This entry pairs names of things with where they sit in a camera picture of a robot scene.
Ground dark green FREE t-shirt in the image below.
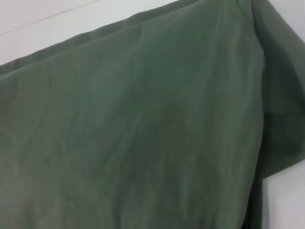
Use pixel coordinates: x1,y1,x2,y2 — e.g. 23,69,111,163
0,0,305,229

